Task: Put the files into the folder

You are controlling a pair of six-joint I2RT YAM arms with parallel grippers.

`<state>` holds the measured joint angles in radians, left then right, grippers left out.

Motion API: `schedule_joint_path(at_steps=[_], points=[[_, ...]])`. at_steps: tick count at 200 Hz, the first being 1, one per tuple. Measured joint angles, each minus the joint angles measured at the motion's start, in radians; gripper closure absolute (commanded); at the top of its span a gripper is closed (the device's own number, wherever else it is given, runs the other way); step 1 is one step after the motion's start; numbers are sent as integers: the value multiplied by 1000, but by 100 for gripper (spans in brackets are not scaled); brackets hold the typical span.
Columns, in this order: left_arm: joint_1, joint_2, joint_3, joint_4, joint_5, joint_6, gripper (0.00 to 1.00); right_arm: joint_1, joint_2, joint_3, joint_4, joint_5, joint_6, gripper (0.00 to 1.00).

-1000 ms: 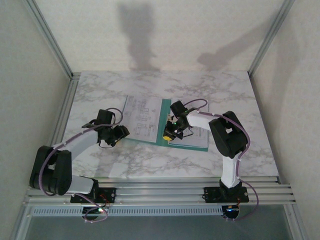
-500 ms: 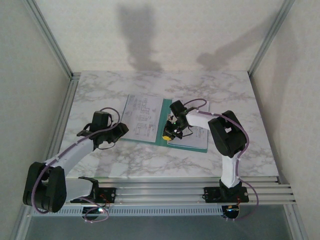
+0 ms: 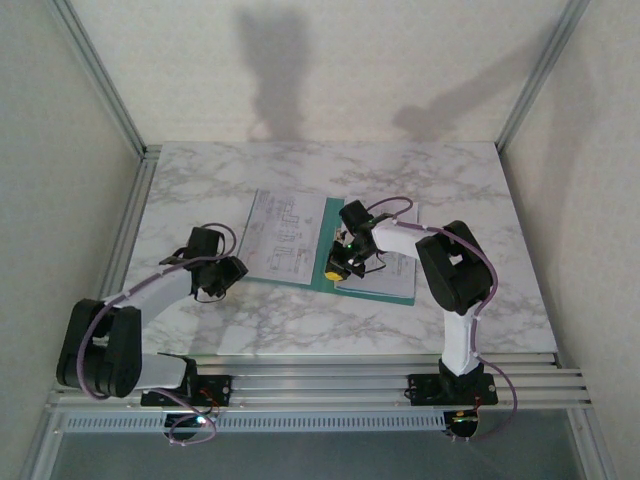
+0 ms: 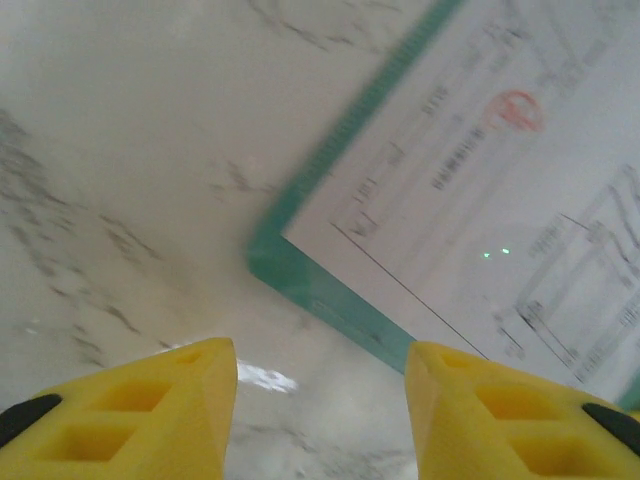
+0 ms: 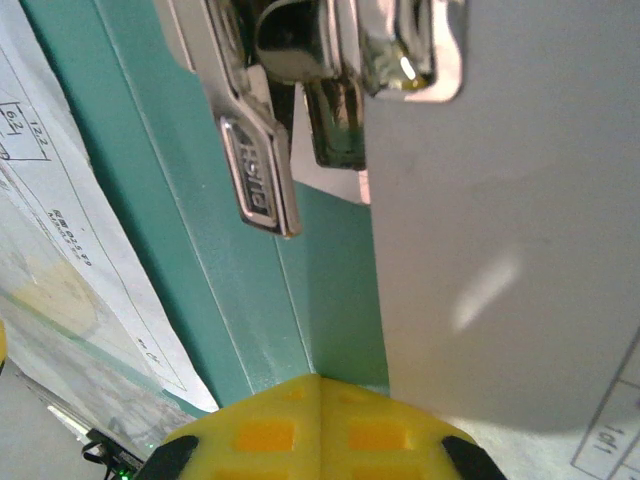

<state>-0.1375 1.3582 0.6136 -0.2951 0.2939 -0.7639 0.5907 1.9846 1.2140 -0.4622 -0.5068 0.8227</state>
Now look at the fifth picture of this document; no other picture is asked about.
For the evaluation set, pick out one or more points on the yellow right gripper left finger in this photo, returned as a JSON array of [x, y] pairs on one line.
[[260, 440]]

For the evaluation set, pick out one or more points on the black controller board green light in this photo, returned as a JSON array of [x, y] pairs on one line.
[[112, 457]]

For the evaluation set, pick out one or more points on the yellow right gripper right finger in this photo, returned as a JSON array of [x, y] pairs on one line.
[[390, 440]]

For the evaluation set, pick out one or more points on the aluminium table edge rail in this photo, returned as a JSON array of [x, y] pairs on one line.
[[70, 419]]

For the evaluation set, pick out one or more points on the silver metal folder clip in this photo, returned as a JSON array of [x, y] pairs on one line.
[[260, 190]]

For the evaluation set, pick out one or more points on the large technical drawing paper sheet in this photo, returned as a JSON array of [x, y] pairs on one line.
[[60, 200]]

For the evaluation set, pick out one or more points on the teal folder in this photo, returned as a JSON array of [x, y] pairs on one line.
[[200, 225]]

